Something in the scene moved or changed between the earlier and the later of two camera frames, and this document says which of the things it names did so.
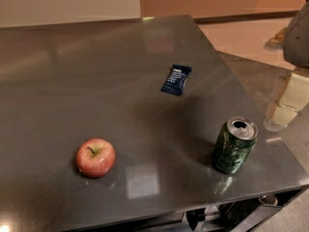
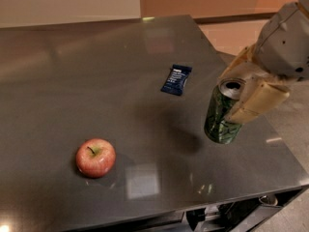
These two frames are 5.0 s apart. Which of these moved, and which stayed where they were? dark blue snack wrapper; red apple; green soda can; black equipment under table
Moved: green soda can
Stayed: black equipment under table; dark blue snack wrapper; red apple
